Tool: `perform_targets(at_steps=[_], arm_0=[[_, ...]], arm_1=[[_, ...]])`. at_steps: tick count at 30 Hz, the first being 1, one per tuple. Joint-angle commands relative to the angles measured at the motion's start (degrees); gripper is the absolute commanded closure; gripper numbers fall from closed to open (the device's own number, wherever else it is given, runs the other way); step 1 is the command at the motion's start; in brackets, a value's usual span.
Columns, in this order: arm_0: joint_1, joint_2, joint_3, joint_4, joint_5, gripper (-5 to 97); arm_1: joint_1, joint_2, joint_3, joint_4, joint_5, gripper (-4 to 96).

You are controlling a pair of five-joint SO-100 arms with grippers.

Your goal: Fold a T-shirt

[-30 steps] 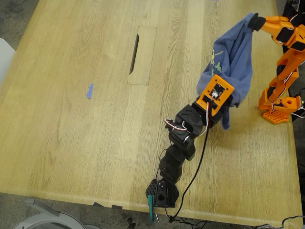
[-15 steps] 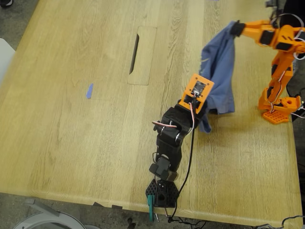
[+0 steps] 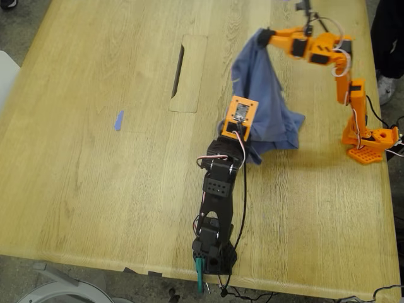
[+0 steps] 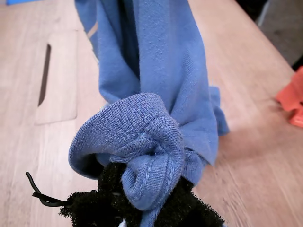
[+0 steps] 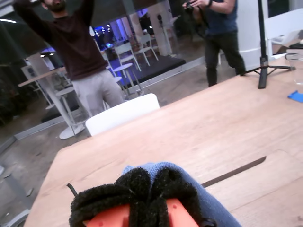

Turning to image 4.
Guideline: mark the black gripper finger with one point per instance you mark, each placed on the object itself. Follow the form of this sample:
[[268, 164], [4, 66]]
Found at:
[[189, 208], [106, 201]]

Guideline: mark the grey metal pole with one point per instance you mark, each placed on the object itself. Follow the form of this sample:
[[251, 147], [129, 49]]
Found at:
[[264, 11]]

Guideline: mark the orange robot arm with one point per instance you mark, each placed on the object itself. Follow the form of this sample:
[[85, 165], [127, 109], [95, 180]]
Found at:
[[292, 99]]

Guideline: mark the blue printed T-shirt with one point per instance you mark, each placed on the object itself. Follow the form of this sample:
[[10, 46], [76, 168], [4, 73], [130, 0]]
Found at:
[[165, 71]]

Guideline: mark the blue flat object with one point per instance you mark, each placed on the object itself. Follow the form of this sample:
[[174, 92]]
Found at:
[[16, 2]]

